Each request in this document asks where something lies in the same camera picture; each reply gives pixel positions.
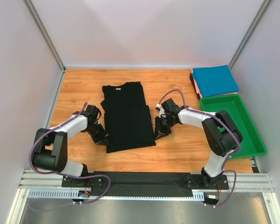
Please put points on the dark red folded t-shirt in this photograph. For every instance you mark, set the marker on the dark red folded t-shirt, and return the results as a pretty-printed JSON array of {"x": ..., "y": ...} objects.
[{"x": 192, "y": 79}]

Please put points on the black t-shirt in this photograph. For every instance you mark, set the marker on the black t-shirt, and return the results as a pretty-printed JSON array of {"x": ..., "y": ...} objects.
[{"x": 127, "y": 117}]

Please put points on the left aluminium frame post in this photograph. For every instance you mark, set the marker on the left aluminium frame post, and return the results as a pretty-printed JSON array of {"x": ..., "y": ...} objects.
[{"x": 36, "y": 18}]

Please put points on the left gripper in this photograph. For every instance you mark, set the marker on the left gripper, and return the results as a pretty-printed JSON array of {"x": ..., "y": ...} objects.
[{"x": 100, "y": 137}]

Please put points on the pink folded t-shirt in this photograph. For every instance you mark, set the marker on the pink folded t-shirt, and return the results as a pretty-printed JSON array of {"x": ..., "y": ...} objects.
[{"x": 199, "y": 95}]

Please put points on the blue folded t-shirt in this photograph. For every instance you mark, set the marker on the blue folded t-shirt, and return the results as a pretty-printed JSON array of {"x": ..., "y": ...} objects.
[{"x": 213, "y": 81}]

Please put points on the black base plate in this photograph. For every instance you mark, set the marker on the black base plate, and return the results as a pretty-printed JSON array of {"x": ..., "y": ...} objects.
[{"x": 158, "y": 184}]

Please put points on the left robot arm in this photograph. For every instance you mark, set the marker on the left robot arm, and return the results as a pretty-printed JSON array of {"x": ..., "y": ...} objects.
[{"x": 49, "y": 153}]

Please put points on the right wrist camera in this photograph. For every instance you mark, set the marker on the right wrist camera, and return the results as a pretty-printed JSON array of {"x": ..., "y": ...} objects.
[{"x": 160, "y": 110}]

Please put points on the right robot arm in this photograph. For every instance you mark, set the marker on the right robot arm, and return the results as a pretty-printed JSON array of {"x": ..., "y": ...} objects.
[{"x": 222, "y": 134}]

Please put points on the slotted cable duct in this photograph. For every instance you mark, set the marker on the slotted cable duct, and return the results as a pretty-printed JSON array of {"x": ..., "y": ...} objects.
[{"x": 79, "y": 195}]

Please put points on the right aluminium frame post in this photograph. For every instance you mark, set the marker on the right aluminium frame post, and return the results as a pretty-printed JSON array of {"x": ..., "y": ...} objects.
[{"x": 250, "y": 31}]

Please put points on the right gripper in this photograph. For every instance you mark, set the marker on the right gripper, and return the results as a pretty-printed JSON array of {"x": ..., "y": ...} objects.
[{"x": 161, "y": 125}]

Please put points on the green plastic tray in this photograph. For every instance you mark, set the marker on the green plastic tray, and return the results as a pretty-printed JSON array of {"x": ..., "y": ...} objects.
[{"x": 252, "y": 144}]

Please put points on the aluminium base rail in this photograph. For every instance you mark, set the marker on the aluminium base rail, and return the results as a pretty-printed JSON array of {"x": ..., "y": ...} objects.
[{"x": 245, "y": 182}]

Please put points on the aluminium frame post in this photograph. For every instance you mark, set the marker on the aluminium frame post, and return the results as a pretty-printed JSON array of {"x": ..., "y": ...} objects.
[
  {"x": 36, "y": 18},
  {"x": 250, "y": 31}
]

